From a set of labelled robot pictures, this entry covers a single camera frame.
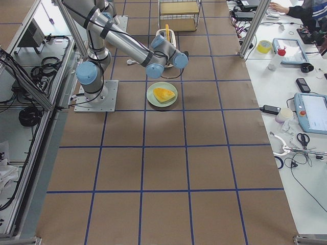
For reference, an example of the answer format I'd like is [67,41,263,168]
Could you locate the person hand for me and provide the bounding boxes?
[269,2,289,14]

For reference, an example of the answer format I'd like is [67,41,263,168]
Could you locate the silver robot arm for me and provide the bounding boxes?
[62,1,189,103]

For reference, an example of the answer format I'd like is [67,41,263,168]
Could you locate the white two-slot toaster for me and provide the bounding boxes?
[151,28,177,69]

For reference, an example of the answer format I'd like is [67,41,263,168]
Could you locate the yellow tape roll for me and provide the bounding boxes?
[256,40,272,54]

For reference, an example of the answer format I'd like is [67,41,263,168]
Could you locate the blue teach pendant far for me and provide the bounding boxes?
[272,38,309,65]

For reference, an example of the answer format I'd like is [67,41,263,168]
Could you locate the blue teach pendant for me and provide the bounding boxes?
[272,38,309,65]
[294,93,326,135]

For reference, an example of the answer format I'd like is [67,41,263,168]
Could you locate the clear bottle red cap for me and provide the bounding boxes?
[267,48,286,71]

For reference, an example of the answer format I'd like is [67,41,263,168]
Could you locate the grid pattern storage basket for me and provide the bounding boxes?
[158,0,202,32]

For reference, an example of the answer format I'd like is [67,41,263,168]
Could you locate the black power adapter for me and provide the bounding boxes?
[260,105,281,115]

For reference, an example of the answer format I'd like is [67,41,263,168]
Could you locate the paper cup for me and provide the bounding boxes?
[275,108,294,124]

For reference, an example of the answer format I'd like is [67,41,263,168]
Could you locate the yellow bread slice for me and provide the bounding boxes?
[165,24,170,42]

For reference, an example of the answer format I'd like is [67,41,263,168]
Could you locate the blue teach pendant near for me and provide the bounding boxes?
[294,93,326,135]

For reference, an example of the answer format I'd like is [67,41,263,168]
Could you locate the black scissors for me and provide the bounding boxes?
[296,133,310,150]

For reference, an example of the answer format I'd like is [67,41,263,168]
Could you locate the triangular golden pastry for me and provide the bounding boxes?
[153,87,175,103]

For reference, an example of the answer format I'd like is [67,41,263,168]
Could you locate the light green plate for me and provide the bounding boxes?
[147,82,178,107]

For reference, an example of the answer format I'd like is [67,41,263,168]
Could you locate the crumpled white cloth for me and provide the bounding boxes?
[0,141,20,191]

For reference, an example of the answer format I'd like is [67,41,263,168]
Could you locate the aluminium frame post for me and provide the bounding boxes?
[239,0,270,58]

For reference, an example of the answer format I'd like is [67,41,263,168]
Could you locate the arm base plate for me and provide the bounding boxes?
[74,80,119,113]
[113,15,128,32]

